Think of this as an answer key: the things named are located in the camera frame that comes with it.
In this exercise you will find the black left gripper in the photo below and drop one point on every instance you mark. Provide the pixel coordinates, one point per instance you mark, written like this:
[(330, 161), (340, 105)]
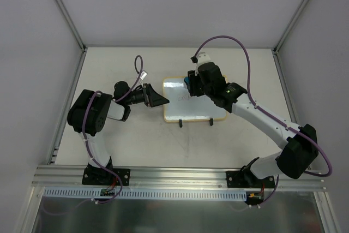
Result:
[(147, 95)]

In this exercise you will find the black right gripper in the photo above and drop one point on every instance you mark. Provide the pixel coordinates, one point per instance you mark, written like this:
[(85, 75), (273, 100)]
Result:
[(191, 83)]

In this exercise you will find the blue whiteboard eraser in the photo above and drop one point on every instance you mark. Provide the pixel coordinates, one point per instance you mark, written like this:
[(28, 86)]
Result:
[(186, 81)]

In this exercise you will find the yellow framed whiteboard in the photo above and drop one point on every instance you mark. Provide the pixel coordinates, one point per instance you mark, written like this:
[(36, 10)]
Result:
[(183, 107)]

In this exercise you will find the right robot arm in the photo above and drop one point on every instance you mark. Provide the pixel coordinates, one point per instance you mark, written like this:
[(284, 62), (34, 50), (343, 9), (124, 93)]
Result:
[(297, 151)]

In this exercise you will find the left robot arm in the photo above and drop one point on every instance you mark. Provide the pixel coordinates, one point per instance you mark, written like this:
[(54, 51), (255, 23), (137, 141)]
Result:
[(88, 115)]

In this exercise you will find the whiteboard stand with black feet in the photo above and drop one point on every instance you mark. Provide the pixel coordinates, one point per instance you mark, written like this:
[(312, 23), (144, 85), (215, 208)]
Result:
[(211, 122)]

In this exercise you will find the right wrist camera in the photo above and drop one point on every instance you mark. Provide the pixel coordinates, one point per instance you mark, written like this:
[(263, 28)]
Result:
[(201, 58)]

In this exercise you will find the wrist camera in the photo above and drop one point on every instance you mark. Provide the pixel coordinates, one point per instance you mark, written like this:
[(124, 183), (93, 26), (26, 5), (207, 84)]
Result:
[(201, 58), (143, 74)]

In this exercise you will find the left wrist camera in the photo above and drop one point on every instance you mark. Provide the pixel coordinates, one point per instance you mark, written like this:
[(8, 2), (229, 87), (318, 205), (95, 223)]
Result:
[(143, 74)]

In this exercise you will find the right aluminium frame post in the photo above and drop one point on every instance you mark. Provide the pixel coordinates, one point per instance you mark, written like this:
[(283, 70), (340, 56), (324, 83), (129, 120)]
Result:
[(295, 17)]

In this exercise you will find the aluminium frame post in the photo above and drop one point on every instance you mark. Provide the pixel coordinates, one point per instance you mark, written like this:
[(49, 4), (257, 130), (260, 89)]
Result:
[(68, 20), (295, 17)]

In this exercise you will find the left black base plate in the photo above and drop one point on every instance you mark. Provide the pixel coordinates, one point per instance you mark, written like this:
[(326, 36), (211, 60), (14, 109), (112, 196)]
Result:
[(93, 176)]

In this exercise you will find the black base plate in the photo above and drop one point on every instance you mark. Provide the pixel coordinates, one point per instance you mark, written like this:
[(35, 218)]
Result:
[(245, 179), (93, 176)]

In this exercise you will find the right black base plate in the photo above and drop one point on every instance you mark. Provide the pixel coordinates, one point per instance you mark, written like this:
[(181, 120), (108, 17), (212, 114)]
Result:
[(245, 179)]

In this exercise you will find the aluminium rail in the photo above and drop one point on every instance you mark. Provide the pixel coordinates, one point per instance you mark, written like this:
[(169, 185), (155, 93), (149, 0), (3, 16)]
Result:
[(168, 178)]

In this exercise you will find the white slotted cable duct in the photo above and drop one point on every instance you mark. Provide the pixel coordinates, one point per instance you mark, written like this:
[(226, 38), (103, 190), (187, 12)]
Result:
[(146, 194)]

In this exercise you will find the left aluminium frame post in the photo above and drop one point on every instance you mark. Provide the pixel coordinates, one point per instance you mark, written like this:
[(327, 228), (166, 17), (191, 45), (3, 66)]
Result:
[(68, 20)]

